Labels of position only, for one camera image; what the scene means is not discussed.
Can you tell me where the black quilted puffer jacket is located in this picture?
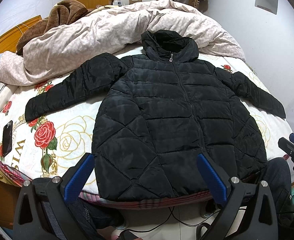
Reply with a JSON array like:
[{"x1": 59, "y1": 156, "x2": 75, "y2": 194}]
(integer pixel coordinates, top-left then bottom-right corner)
[{"x1": 24, "y1": 29, "x2": 287, "y2": 202}]

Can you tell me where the white rose-print bed sheet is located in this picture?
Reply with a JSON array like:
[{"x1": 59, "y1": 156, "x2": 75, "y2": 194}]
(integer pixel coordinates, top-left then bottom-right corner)
[{"x1": 0, "y1": 43, "x2": 294, "y2": 201}]

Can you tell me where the black smartphone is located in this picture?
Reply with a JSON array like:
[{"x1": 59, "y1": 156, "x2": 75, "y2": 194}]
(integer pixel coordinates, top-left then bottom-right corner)
[{"x1": 2, "y1": 120, "x2": 13, "y2": 157}]

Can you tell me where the pink leaf-pattern duvet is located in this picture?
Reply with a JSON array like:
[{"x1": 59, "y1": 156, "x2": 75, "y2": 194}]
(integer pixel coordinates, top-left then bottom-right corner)
[{"x1": 0, "y1": 0, "x2": 245, "y2": 86}]

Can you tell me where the orange wooden headboard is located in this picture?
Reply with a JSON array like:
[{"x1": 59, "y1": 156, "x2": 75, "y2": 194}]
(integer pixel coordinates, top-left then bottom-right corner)
[{"x1": 0, "y1": 15, "x2": 42, "y2": 54}]

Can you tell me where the brown fleece blanket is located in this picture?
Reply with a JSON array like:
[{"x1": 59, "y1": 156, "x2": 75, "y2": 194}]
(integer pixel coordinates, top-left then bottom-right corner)
[{"x1": 16, "y1": 0, "x2": 93, "y2": 55}]

